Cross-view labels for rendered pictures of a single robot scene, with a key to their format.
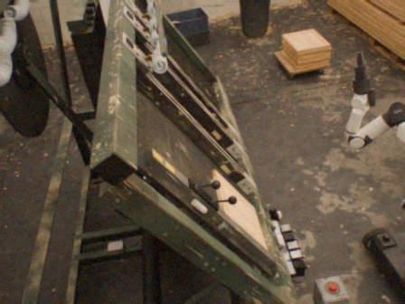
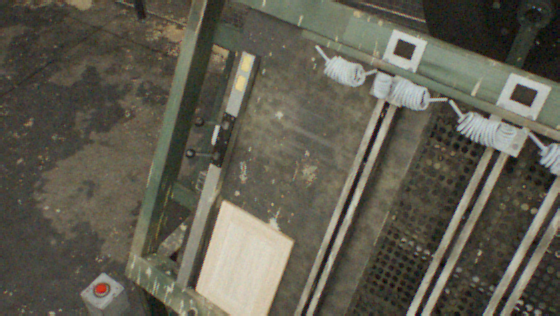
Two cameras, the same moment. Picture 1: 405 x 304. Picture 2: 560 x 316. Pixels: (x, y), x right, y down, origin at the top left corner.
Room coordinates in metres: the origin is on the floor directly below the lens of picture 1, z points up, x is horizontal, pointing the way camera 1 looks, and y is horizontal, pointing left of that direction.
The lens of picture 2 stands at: (2.18, -0.94, 2.82)
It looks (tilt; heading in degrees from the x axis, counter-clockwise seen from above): 47 degrees down; 129
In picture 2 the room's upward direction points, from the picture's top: straight up
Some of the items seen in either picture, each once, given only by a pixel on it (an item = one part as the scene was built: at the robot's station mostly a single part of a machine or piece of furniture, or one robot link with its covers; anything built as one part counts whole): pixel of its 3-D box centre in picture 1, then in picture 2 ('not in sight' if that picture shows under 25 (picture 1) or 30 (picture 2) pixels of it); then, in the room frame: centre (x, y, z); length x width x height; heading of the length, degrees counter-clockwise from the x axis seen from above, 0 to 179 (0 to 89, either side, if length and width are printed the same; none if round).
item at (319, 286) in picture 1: (330, 299); (107, 301); (0.98, -0.52, 0.84); 0.12 x 0.12 x 0.18; 3
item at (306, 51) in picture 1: (300, 53); not in sight; (4.64, -1.40, 0.20); 0.61 x 0.53 x 0.40; 8
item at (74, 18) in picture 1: (100, 59); not in sight; (2.71, 0.65, 1.38); 0.70 x 0.15 x 0.85; 3
